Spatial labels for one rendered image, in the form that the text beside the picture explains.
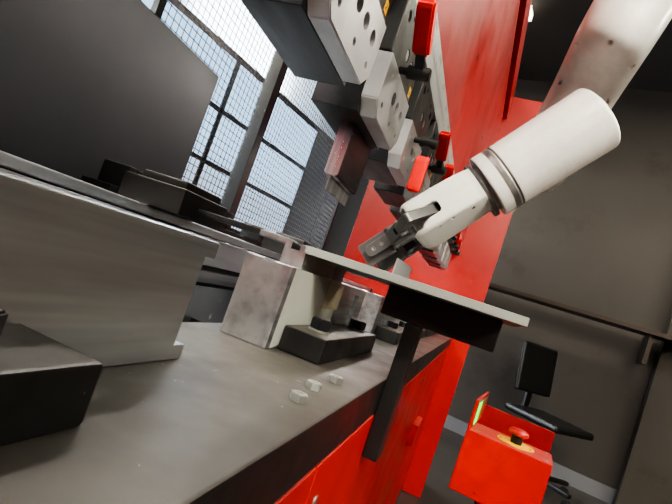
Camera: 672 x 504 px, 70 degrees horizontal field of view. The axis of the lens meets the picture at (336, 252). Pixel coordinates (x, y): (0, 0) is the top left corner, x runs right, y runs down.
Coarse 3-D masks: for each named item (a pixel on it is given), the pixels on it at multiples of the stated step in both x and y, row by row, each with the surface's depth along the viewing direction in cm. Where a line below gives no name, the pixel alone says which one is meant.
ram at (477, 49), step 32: (416, 0) 61; (448, 0) 77; (480, 0) 102; (512, 0) 152; (448, 32) 83; (480, 32) 114; (512, 32) 182; (448, 64) 91; (480, 64) 130; (448, 96) 101; (480, 96) 151; (480, 128) 179; (448, 160) 129
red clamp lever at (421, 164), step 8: (424, 136) 81; (424, 144) 81; (432, 144) 80; (424, 152) 81; (416, 160) 81; (424, 160) 80; (416, 168) 80; (424, 168) 80; (416, 176) 80; (424, 176) 81; (408, 184) 80; (416, 184) 80; (416, 192) 80
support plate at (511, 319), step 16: (320, 256) 57; (336, 256) 57; (352, 272) 72; (368, 272) 56; (384, 272) 55; (416, 288) 54; (432, 288) 53; (464, 304) 52; (480, 304) 52; (512, 320) 51; (528, 320) 50
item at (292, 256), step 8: (288, 240) 60; (288, 248) 60; (296, 248) 62; (304, 248) 59; (288, 256) 60; (296, 256) 59; (304, 256) 59; (288, 264) 60; (296, 264) 59; (336, 272) 74; (344, 272) 78; (336, 280) 75
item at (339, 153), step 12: (348, 132) 63; (360, 132) 66; (336, 144) 63; (348, 144) 63; (360, 144) 67; (336, 156) 63; (348, 156) 64; (360, 156) 69; (336, 168) 63; (348, 168) 66; (360, 168) 71; (336, 180) 66; (348, 180) 67; (336, 192) 67; (348, 192) 71
